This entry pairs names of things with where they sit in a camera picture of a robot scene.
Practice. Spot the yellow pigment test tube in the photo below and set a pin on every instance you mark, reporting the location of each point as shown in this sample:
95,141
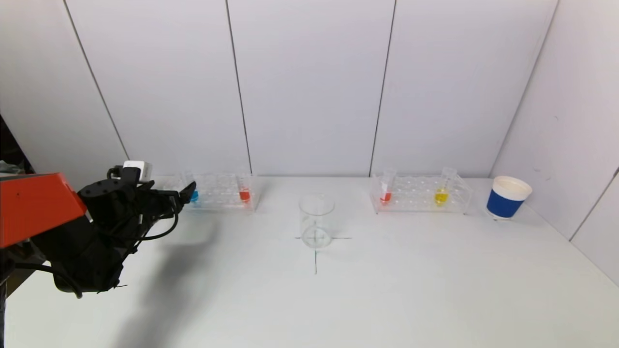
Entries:
440,197

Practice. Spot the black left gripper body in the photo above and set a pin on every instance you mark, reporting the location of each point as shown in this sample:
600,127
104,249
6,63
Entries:
170,199

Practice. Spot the red pigment test tube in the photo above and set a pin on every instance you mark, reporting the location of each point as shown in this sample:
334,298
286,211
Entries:
385,196
244,195

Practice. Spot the blue white paper cup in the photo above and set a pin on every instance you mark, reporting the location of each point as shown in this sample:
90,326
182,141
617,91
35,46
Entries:
504,204

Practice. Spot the clear acrylic test tube rack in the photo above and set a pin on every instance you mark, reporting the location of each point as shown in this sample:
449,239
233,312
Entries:
416,195
220,195

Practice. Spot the blue pigment test tube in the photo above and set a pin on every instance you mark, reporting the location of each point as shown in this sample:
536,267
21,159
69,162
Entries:
195,196

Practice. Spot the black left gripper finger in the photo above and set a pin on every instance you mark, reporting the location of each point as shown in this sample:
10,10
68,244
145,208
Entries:
186,192
147,185

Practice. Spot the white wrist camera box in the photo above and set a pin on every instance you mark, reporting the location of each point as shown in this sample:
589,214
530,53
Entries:
138,170

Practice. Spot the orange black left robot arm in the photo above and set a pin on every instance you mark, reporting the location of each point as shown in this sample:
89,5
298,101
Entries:
34,205

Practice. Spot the clear glass beaker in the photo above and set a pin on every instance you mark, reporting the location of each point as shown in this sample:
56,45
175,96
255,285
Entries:
316,227

